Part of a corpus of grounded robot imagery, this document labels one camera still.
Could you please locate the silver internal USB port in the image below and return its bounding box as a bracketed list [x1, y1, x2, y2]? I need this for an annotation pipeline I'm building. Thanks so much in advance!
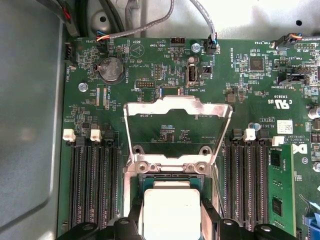
[186, 63, 199, 85]

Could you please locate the dark flat ribbon cable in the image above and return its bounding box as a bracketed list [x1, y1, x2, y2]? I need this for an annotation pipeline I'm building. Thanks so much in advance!
[55, 0, 81, 38]

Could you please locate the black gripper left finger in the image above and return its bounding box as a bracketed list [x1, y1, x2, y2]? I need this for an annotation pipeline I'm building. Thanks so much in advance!
[56, 196, 143, 240]

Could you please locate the green motherboard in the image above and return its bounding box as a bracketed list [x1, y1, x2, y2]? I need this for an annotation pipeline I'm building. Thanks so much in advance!
[57, 36, 320, 240]

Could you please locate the green RAM stick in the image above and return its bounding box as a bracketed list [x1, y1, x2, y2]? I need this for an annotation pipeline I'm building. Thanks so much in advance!
[268, 146, 297, 237]

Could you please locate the grey sleeved fan cable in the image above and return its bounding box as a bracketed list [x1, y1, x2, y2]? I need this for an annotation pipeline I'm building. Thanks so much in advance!
[96, 0, 176, 43]
[191, 0, 219, 55]
[269, 32, 320, 50]

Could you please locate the CPU socket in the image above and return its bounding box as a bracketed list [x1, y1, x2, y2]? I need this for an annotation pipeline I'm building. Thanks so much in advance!
[122, 149, 221, 240]

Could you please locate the silver coin battery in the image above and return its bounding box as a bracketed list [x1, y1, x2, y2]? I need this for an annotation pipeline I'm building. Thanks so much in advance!
[96, 56, 125, 85]

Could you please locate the black RAM slot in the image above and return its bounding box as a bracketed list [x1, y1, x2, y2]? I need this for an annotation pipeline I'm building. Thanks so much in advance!
[103, 129, 120, 226]
[223, 128, 243, 223]
[249, 129, 270, 227]
[62, 128, 83, 227]
[89, 128, 107, 231]
[236, 128, 256, 230]
[75, 136, 95, 226]

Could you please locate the black PC case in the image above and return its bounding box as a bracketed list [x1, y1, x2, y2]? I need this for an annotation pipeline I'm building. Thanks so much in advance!
[0, 0, 320, 240]

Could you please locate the thick black cable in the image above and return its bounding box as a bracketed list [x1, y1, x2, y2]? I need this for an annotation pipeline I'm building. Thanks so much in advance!
[74, 0, 126, 38]

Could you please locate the silver CPU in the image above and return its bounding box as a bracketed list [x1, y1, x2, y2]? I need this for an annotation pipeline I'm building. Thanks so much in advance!
[139, 177, 204, 240]

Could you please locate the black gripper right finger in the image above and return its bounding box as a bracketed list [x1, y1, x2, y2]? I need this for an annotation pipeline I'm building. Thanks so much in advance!
[200, 198, 298, 240]

